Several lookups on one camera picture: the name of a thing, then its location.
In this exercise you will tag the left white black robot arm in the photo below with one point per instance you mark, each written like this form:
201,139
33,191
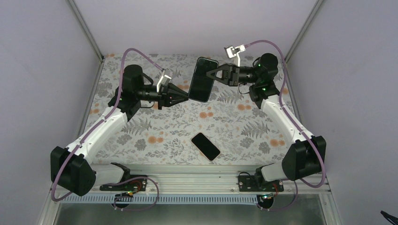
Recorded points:
71,167

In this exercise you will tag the aluminium rail frame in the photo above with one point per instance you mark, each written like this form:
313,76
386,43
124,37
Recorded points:
298,204

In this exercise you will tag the black phone in pink case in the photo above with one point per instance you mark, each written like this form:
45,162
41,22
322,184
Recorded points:
205,146

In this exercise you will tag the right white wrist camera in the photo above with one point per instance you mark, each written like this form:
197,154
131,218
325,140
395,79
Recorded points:
233,53

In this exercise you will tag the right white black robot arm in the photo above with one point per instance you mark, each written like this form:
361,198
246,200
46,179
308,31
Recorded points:
306,153

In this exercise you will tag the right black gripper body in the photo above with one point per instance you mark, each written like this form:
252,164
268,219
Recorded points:
233,78

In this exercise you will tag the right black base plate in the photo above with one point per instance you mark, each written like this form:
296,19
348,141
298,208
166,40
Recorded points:
248,183

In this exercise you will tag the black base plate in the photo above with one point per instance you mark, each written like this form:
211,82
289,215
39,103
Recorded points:
248,183
139,184

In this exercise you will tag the dark green smartphone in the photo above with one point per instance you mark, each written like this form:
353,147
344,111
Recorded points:
201,85

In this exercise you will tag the black object at corner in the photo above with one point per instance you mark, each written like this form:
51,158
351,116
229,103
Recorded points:
390,218

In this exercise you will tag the slotted grey cable duct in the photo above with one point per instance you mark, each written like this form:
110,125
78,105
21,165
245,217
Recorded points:
165,199

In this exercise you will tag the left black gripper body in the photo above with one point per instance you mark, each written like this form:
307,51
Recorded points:
162,96

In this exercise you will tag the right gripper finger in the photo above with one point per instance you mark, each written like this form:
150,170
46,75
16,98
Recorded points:
222,69
224,79

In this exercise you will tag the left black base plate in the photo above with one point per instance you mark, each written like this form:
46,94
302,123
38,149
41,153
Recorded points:
139,184

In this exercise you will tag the floral patterned table mat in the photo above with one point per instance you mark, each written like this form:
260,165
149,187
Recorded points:
232,122

